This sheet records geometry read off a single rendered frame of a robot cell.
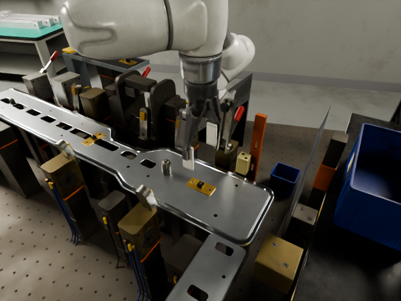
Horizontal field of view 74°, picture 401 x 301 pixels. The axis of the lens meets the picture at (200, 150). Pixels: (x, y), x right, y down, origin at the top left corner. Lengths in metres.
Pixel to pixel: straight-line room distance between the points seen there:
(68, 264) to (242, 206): 0.64
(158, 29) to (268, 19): 3.37
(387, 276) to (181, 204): 0.49
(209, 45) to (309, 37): 3.41
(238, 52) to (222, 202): 0.83
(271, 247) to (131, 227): 0.32
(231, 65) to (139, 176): 0.78
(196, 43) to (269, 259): 0.45
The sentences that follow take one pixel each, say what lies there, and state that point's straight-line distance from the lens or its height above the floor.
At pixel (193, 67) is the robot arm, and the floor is 1.38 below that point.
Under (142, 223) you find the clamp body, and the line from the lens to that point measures 0.67.
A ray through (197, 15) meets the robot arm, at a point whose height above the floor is 1.48.
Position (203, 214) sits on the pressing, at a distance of 0.73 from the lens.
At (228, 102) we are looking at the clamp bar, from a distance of 0.79.
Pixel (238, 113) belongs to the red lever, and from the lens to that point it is 0.88.
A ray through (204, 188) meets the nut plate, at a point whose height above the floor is 1.00.
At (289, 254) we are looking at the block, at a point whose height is 1.06.
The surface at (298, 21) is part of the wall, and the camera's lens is 3.84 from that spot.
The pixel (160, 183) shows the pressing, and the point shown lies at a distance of 0.82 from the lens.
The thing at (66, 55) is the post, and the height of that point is 1.13.
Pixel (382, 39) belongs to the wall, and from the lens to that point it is 4.12.
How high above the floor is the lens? 1.58
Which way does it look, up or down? 38 degrees down
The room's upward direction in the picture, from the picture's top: straight up
